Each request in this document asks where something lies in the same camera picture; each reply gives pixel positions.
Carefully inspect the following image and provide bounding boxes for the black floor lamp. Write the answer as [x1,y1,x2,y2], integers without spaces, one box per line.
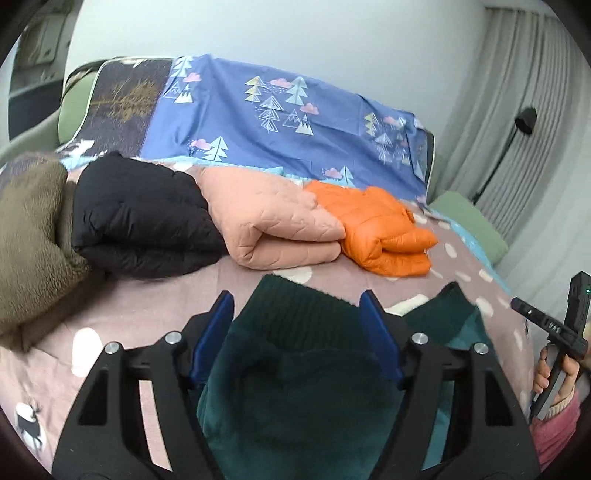
[471,107,539,204]

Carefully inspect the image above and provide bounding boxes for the green upholstered sofa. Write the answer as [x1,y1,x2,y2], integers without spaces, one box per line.
[58,74,509,264]

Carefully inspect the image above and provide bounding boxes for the pink dotted bedsheet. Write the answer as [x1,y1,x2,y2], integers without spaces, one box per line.
[0,152,539,472]

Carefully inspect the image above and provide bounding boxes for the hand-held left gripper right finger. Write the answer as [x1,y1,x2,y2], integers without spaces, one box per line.
[359,290,541,480]

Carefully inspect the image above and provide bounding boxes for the dark green hooded fleece jacket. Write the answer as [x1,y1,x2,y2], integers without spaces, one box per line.
[196,274,490,480]

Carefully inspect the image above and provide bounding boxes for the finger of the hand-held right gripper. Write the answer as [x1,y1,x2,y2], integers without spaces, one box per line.
[510,298,546,330]

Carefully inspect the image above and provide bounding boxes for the black puffer jacket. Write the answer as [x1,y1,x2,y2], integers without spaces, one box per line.
[71,151,229,280]

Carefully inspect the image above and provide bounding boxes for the blue tree-print sheet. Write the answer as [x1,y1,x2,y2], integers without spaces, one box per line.
[139,54,437,204]

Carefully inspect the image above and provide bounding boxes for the peach quilted jacket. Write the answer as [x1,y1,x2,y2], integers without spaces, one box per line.
[196,166,347,271]

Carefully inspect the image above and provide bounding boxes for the orange puffer jacket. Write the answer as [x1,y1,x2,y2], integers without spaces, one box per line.
[303,180,438,278]

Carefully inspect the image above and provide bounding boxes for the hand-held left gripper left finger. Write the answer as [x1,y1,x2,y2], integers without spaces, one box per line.
[52,290,235,480]

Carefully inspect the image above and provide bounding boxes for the white pleated curtain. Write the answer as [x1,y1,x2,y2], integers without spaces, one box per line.
[429,7,591,296]

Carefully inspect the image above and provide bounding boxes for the brown fleece jacket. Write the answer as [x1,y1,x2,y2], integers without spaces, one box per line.
[0,154,109,352]

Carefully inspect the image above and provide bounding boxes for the person's right hand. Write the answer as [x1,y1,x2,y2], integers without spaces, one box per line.
[533,345,579,407]

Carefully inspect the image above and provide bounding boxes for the dark tree-print blanket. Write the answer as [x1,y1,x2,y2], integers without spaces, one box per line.
[62,58,174,155]

